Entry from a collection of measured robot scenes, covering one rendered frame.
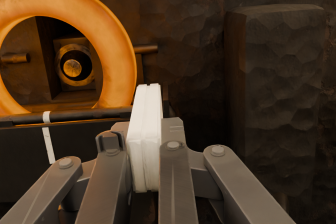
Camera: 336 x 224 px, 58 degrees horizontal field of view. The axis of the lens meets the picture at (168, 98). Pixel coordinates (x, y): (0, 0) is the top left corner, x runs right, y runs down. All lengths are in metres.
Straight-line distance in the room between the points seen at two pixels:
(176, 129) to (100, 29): 0.18
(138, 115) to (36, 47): 0.28
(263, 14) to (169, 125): 0.17
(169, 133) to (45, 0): 0.21
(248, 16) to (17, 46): 0.28
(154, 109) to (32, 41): 0.28
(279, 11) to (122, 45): 0.15
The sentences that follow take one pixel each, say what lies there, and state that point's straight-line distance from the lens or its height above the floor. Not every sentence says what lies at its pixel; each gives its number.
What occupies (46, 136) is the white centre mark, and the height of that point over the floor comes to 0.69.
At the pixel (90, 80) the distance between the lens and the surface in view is 0.44.
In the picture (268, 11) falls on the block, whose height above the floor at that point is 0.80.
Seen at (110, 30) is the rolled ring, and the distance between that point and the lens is 0.31.
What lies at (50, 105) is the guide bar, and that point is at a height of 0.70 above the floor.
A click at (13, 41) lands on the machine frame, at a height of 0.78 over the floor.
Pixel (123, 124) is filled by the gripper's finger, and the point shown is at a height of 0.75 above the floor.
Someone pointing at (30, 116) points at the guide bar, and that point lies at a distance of 0.33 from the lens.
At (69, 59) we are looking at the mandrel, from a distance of 0.42.
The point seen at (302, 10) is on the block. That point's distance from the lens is 0.31.
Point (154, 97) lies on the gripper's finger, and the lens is 0.17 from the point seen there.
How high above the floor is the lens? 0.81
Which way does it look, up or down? 18 degrees down
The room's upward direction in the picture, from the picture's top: 4 degrees counter-clockwise
